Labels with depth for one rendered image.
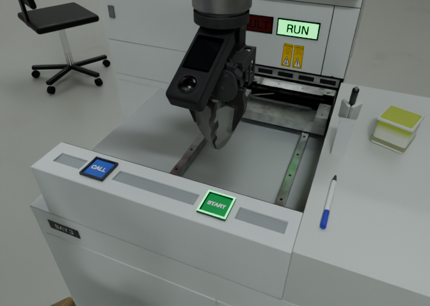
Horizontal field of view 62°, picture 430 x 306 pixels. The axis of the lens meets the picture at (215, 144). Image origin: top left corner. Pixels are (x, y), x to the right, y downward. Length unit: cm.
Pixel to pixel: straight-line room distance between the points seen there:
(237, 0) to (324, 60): 67
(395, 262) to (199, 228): 32
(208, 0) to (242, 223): 37
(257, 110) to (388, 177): 45
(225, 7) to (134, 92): 100
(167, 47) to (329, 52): 52
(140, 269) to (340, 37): 78
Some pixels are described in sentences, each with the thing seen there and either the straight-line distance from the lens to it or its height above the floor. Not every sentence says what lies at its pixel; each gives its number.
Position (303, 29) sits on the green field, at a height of 110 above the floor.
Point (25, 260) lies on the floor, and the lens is 196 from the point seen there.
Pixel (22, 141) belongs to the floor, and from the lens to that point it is 273.
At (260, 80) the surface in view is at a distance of 114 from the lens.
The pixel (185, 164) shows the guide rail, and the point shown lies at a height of 84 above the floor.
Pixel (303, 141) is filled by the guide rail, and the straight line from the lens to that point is 102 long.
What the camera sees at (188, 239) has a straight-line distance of 69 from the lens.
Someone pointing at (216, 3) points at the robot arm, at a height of 132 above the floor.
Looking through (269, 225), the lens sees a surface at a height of 96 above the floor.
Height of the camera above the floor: 144
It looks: 37 degrees down
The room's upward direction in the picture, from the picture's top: straight up
